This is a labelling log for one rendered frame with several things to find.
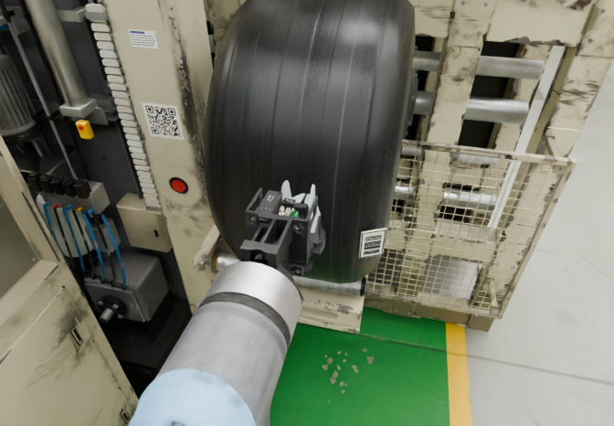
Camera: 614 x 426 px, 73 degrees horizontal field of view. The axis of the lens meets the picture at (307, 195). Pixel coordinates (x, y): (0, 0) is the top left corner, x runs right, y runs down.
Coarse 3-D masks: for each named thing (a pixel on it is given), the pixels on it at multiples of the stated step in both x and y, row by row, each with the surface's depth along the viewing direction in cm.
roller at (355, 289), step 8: (216, 256) 95; (224, 256) 95; (232, 256) 95; (216, 264) 94; (224, 264) 94; (296, 280) 91; (304, 280) 91; (312, 280) 90; (360, 280) 89; (320, 288) 91; (328, 288) 90; (336, 288) 90; (344, 288) 89; (352, 288) 89; (360, 288) 89
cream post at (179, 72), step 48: (144, 0) 68; (192, 0) 74; (144, 48) 74; (192, 48) 77; (144, 96) 80; (192, 96) 79; (144, 144) 88; (192, 144) 85; (192, 192) 93; (192, 240) 103; (192, 288) 116
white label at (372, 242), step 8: (368, 232) 62; (376, 232) 63; (384, 232) 63; (360, 240) 63; (368, 240) 64; (376, 240) 64; (384, 240) 64; (360, 248) 64; (368, 248) 65; (376, 248) 65; (360, 256) 66; (368, 256) 66
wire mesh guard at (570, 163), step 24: (408, 144) 119; (432, 144) 118; (408, 168) 125; (456, 168) 121; (480, 168) 120; (408, 192) 130; (504, 192) 122; (528, 192) 121; (528, 216) 125; (456, 240) 137; (432, 288) 153; (480, 312) 155
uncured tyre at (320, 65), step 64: (256, 0) 65; (320, 0) 63; (384, 0) 63; (256, 64) 59; (320, 64) 58; (384, 64) 58; (256, 128) 59; (320, 128) 57; (384, 128) 58; (256, 192) 62; (320, 192) 59; (384, 192) 61; (320, 256) 67
